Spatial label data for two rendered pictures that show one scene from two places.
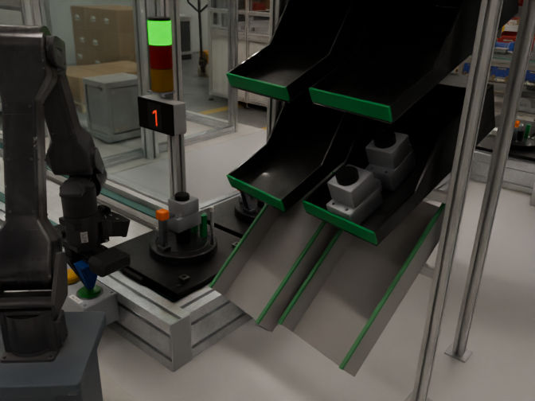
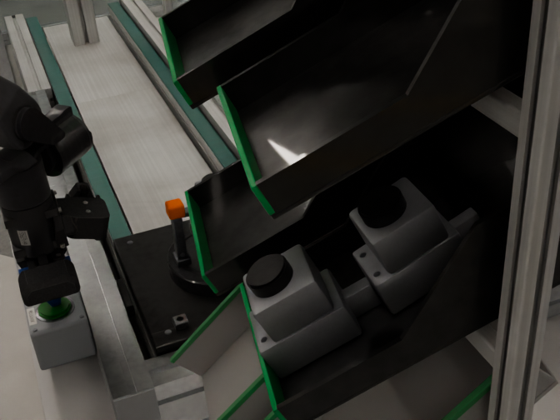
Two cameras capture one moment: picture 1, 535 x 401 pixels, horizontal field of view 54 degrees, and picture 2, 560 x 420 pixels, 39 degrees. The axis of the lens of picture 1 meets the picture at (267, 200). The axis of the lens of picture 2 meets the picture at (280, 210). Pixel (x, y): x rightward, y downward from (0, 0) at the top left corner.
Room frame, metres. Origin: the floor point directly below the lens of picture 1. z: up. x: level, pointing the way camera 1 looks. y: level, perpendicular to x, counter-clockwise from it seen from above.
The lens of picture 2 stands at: (0.30, -0.32, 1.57)
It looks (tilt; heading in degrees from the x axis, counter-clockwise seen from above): 33 degrees down; 31
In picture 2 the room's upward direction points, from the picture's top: 4 degrees counter-clockwise
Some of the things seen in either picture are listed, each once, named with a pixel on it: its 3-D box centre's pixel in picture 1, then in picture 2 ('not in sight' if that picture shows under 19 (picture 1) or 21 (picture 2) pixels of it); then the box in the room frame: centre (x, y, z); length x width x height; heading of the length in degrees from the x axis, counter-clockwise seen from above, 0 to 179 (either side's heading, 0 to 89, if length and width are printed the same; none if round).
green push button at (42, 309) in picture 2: (90, 293); (55, 312); (0.81, 0.32, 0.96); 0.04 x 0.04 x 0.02
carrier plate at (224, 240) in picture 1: (184, 253); (223, 268); (0.97, 0.17, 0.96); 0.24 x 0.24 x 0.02; 51
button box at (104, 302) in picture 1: (71, 291); (52, 296); (0.85, 0.37, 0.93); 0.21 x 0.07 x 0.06; 51
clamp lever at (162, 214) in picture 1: (165, 227); (184, 227); (0.93, 0.20, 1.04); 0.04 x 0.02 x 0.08; 141
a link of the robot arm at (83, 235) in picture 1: (83, 232); (33, 227); (0.81, 0.32, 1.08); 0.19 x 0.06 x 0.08; 51
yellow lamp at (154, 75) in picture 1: (162, 79); not in sight; (1.18, 0.24, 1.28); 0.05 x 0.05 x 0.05
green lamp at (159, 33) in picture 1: (159, 32); not in sight; (1.18, 0.24, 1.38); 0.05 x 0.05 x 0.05
